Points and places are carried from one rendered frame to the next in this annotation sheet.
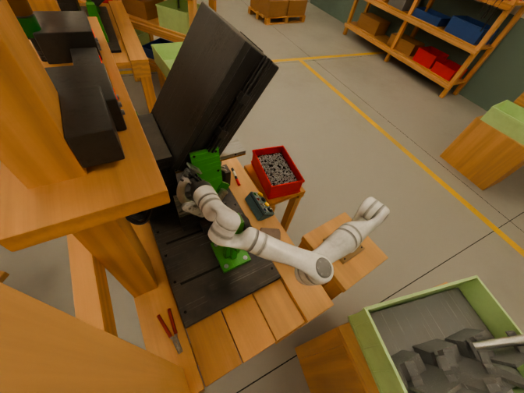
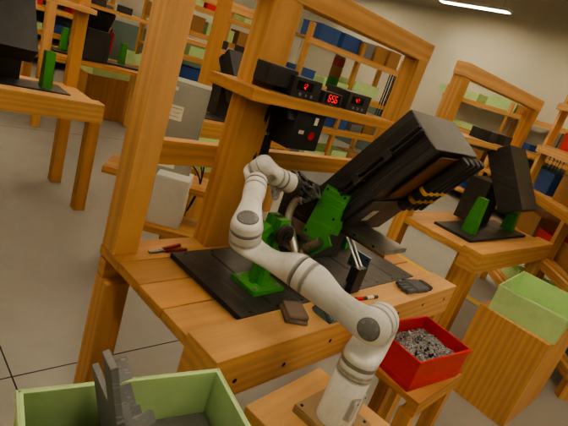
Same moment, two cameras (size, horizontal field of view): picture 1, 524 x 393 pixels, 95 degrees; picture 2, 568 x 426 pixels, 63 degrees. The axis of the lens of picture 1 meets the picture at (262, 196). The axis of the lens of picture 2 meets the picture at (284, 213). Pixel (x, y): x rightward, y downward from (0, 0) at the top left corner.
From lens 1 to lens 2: 1.43 m
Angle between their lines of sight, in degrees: 69
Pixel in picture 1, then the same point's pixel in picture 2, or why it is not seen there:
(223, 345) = (155, 275)
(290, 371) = not seen: outside the picture
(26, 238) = (214, 76)
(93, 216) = (230, 81)
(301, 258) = (250, 200)
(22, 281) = not seen: hidden behind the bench
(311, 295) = (223, 341)
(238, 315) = (187, 286)
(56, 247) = not seen: hidden behind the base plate
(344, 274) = (273, 408)
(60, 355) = (182, 13)
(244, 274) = (233, 290)
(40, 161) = (247, 66)
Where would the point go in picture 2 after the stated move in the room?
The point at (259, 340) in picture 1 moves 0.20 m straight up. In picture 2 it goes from (161, 297) to (177, 239)
